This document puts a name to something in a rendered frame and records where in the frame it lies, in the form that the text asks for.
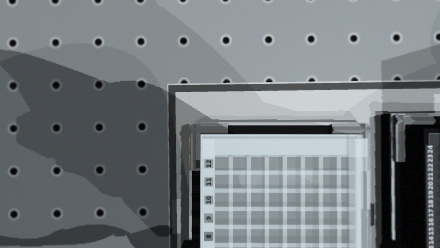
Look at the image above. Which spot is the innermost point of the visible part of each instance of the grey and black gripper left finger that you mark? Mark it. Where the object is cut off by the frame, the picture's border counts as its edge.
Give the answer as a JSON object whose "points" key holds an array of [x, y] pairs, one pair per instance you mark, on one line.
{"points": [[190, 244]]}

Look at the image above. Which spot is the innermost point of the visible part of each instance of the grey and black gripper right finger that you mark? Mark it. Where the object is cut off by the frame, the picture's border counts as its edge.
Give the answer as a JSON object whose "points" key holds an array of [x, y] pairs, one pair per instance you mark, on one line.
{"points": [[392, 244]]}

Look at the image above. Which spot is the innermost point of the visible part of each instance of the dark grey well plate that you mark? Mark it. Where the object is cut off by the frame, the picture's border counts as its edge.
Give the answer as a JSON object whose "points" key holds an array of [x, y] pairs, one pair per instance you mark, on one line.
{"points": [[421, 184]]}

